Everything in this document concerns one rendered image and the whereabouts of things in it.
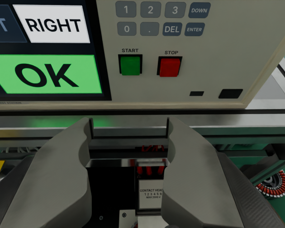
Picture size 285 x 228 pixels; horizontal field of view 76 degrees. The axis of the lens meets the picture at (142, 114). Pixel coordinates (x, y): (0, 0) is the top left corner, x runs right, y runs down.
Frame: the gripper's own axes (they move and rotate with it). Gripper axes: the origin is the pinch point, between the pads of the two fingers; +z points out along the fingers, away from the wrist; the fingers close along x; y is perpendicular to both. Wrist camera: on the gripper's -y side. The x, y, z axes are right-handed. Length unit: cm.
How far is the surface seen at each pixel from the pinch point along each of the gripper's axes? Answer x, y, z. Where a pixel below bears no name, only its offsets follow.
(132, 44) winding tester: 0.2, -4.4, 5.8
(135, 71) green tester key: 0.4, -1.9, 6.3
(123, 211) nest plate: -2.8, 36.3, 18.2
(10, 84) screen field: -12.8, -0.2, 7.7
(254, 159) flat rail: 18.5, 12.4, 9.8
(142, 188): 1.6, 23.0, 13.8
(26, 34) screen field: -8.6, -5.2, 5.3
